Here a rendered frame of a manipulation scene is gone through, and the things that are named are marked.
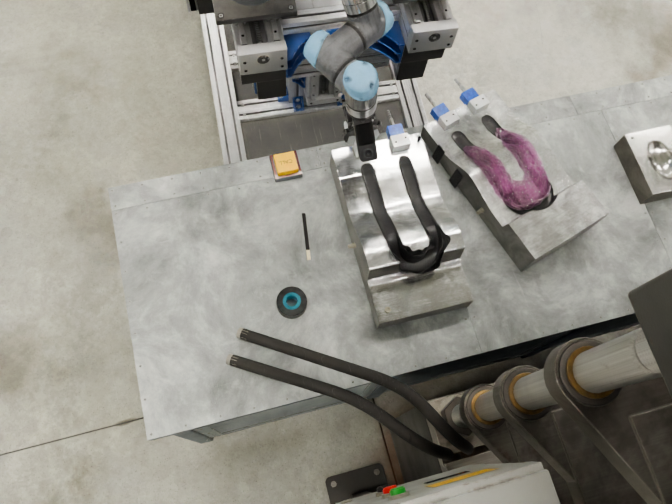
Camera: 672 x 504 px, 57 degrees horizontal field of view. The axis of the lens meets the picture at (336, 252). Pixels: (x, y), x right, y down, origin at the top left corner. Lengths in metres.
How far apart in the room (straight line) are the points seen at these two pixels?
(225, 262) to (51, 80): 1.65
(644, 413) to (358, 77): 0.84
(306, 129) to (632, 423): 1.88
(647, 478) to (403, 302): 0.82
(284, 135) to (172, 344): 1.17
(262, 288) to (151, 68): 1.61
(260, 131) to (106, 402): 1.20
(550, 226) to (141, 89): 1.94
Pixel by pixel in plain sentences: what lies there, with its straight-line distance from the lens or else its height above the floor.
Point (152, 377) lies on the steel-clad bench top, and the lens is 1.65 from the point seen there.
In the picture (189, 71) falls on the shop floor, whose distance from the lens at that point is 2.99.
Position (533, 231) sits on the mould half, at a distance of 1.72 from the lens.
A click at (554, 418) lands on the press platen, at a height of 1.29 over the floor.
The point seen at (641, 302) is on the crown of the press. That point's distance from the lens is 0.68.
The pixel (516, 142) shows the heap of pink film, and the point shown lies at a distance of 1.82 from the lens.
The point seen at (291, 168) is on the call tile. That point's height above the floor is 0.84.
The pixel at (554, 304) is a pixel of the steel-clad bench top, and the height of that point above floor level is 0.80.
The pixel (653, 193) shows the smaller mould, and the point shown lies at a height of 0.87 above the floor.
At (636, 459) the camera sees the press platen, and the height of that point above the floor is 1.54.
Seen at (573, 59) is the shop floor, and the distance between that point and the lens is 3.30.
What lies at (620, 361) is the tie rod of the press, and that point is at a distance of 0.82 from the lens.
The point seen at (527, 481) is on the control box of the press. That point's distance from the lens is 0.98.
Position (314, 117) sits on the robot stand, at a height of 0.21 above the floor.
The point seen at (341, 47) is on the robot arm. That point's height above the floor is 1.28.
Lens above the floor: 2.39
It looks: 70 degrees down
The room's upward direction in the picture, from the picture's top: 10 degrees clockwise
